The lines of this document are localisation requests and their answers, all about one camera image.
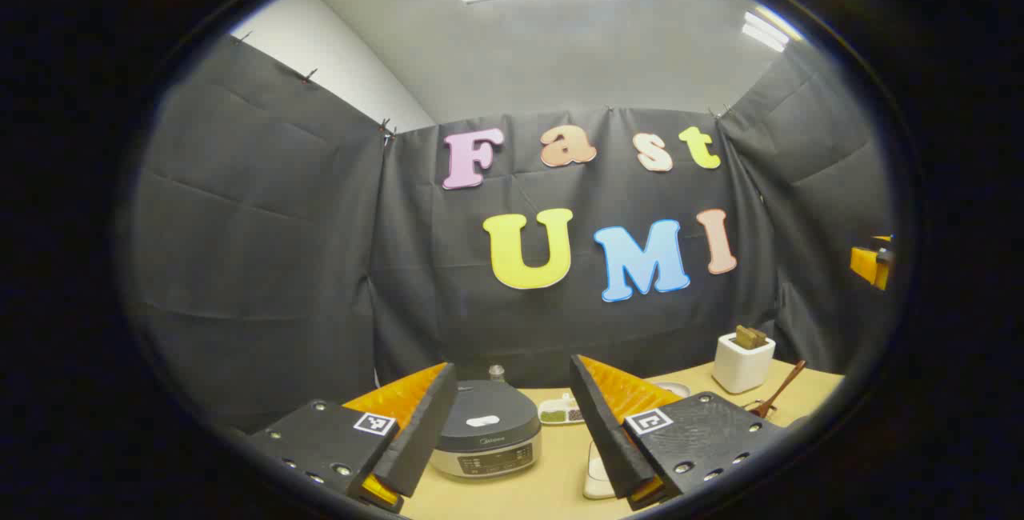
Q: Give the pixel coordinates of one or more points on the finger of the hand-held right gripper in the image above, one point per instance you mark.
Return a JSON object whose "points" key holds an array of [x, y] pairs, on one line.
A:
{"points": [[868, 262]]}

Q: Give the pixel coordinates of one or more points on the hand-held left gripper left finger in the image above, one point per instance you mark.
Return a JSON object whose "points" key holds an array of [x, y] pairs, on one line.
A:
{"points": [[420, 440]]}

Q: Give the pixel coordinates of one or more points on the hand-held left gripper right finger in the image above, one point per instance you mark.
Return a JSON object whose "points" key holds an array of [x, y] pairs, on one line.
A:
{"points": [[612, 440]]}

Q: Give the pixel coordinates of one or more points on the dark grey rice cooker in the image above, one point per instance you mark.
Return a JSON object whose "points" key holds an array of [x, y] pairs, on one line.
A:
{"points": [[488, 416]]}

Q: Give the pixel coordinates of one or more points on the brown wooden spoon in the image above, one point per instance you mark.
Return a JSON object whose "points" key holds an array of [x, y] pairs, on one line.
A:
{"points": [[784, 388]]}

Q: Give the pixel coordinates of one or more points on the shallow translucent rice tray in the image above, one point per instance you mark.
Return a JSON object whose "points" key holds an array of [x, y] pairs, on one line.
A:
{"points": [[596, 472]]}

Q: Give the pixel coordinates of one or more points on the white divided seasoning dish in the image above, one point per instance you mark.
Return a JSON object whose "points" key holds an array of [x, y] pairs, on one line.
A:
{"points": [[556, 414]]}

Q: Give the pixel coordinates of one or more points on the round white plate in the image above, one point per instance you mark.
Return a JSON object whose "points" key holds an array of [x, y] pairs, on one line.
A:
{"points": [[676, 389]]}

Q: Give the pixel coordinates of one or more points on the brown toast slice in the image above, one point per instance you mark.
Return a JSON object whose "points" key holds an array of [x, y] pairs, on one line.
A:
{"points": [[744, 336], [760, 338]]}

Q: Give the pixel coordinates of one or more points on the white toaster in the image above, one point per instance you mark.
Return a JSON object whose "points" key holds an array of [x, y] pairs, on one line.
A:
{"points": [[740, 368]]}

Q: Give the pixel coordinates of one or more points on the black backdrop cloth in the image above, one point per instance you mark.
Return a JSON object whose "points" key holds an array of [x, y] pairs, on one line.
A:
{"points": [[280, 264]]}

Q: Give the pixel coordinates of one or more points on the small ceiling light panel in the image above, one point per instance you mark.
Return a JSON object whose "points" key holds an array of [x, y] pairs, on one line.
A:
{"points": [[766, 28]]}

